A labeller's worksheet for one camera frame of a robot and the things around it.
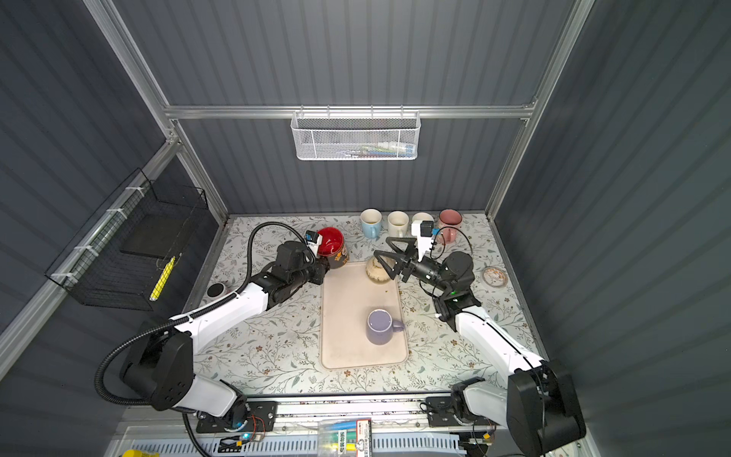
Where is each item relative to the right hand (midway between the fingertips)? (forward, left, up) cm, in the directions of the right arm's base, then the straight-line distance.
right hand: (386, 249), depth 69 cm
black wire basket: (0, +67, -3) cm, 67 cm away
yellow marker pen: (-7, +55, -4) cm, 55 cm away
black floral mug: (+15, +17, -19) cm, 30 cm away
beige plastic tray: (+5, +12, -32) cm, 35 cm away
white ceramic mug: (+31, -6, -24) cm, 39 cm away
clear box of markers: (-36, +10, -30) cm, 48 cm away
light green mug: (+34, -15, -23) cm, 44 cm away
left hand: (+7, +18, -16) cm, 25 cm away
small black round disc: (+3, +55, -26) cm, 62 cm away
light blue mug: (+30, +5, -23) cm, 38 cm away
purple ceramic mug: (-10, +1, -24) cm, 26 cm away
